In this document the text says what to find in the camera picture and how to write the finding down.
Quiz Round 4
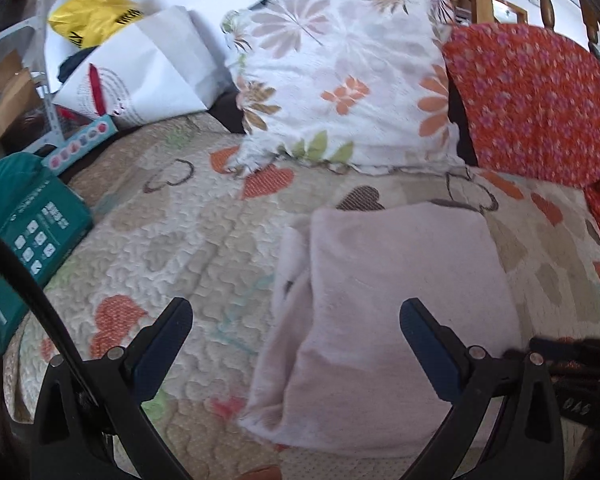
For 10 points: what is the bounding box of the person's left hand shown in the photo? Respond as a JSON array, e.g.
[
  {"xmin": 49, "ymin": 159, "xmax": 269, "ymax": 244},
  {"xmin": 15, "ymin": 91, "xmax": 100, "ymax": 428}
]
[{"xmin": 237, "ymin": 465, "xmax": 283, "ymax": 480}]

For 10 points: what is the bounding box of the black cable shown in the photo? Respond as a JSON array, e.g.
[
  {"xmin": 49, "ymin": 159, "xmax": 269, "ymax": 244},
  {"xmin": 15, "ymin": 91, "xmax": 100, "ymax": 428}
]
[{"xmin": 0, "ymin": 219, "xmax": 192, "ymax": 480}]

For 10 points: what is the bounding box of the white floral pillow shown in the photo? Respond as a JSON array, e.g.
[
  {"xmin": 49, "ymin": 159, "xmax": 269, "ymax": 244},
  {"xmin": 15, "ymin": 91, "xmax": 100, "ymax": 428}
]
[{"xmin": 222, "ymin": 0, "xmax": 462, "ymax": 176}]

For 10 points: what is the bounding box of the orange floral blanket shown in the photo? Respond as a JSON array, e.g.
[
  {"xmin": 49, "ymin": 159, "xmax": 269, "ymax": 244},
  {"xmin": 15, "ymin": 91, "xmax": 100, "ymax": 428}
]
[{"xmin": 443, "ymin": 24, "xmax": 600, "ymax": 228}]

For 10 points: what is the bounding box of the quilted heart pattern bedspread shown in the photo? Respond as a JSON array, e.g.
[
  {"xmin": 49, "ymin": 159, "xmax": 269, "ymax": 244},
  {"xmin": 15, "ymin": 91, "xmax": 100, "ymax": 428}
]
[{"xmin": 2, "ymin": 112, "xmax": 600, "ymax": 480}]

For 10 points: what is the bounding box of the yellow plastic bag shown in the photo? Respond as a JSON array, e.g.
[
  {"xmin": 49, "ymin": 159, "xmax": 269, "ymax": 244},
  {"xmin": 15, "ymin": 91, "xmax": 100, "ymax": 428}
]
[{"xmin": 47, "ymin": 0, "xmax": 145, "ymax": 50}]

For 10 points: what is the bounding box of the teal tissue package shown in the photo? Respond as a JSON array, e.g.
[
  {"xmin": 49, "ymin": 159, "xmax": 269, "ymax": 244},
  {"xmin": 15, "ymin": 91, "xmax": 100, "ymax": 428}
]
[{"xmin": 0, "ymin": 153, "xmax": 93, "ymax": 356}]

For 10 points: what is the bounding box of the pink floral knit cardigan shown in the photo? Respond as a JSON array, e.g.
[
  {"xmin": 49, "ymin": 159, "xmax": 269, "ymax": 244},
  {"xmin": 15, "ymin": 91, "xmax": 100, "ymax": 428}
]
[{"xmin": 238, "ymin": 203, "xmax": 522, "ymax": 458}]

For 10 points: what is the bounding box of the cardboard box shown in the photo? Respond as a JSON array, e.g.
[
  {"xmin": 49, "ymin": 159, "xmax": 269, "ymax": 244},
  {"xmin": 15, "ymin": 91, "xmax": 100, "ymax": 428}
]
[{"xmin": 0, "ymin": 50, "xmax": 43, "ymax": 141}]

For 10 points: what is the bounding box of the white metal shelf frame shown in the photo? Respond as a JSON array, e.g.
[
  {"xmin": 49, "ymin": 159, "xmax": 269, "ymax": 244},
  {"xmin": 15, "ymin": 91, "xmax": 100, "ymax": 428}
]
[{"xmin": 0, "ymin": 16, "xmax": 65, "ymax": 153}]

